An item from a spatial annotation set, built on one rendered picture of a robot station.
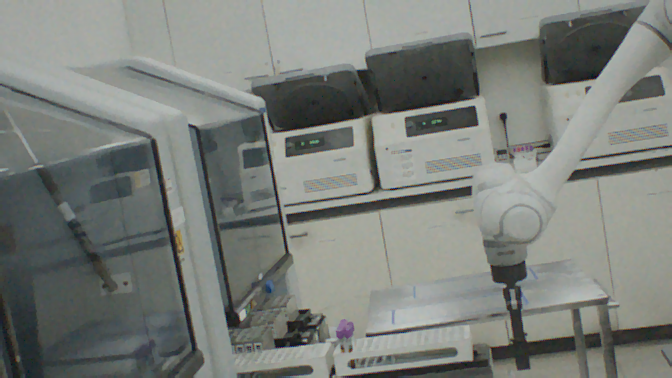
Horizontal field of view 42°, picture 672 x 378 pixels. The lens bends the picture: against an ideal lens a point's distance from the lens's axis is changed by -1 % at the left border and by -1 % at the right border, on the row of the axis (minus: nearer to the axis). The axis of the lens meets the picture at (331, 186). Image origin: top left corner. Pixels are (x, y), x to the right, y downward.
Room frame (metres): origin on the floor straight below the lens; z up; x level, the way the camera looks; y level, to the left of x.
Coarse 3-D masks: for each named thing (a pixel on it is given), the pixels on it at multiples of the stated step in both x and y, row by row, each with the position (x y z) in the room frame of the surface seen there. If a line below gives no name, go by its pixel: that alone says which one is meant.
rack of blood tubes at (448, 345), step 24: (384, 336) 1.92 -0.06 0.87; (408, 336) 1.89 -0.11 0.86; (432, 336) 1.86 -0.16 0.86; (456, 336) 1.83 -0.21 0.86; (336, 360) 1.85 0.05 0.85; (360, 360) 1.90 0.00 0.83; (384, 360) 1.87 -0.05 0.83; (408, 360) 1.90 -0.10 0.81; (432, 360) 1.81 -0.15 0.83; (456, 360) 1.80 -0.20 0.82
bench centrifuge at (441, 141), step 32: (384, 64) 4.40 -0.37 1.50; (416, 64) 4.40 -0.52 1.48; (448, 64) 4.41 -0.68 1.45; (384, 96) 4.61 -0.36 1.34; (416, 96) 4.61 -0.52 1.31; (448, 96) 4.63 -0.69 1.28; (480, 96) 4.56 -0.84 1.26; (384, 128) 4.21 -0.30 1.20; (416, 128) 4.17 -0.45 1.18; (448, 128) 4.13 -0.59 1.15; (480, 128) 4.10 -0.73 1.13; (384, 160) 4.17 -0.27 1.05; (416, 160) 4.15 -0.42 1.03; (448, 160) 4.12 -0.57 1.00; (480, 160) 4.10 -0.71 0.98
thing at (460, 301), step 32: (384, 288) 2.56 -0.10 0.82; (416, 288) 2.50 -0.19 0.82; (448, 288) 2.43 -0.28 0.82; (480, 288) 2.37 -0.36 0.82; (544, 288) 2.25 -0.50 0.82; (576, 288) 2.19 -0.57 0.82; (384, 320) 2.22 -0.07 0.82; (416, 320) 2.16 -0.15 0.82; (448, 320) 2.12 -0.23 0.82; (480, 320) 2.11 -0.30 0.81; (576, 320) 2.50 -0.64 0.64; (608, 320) 2.08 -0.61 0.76; (608, 352) 2.08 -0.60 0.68
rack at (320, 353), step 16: (256, 352) 1.97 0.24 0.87; (272, 352) 1.95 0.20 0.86; (288, 352) 1.94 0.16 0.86; (304, 352) 1.92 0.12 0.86; (320, 352) 1.89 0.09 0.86; (240, 368) 1.88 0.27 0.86; (256, 368) 1.88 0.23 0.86; (272, 368) 1.87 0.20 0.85; (288, 368) 1.97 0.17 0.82; (304, 368) 1.96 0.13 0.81; (320, 368) 1.85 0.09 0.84
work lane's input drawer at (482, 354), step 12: (480, 348) 1.87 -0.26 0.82; (480, 360) 1.79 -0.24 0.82; (336, 372) 1.87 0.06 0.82; (372, 372) 1.83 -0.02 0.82; (384, 372) 1.82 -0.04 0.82; (396, 372) 1.82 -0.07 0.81; (408, 372) 1.81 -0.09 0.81; (420, 372) 1.81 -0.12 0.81; (432, 372) 1.80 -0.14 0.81; (444, 372) 1.79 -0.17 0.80; (456, 372) 1.79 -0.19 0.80; (468, 372) 1.78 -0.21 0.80; (480, 372) 1.78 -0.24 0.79; (492, 372) 1.78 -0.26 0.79
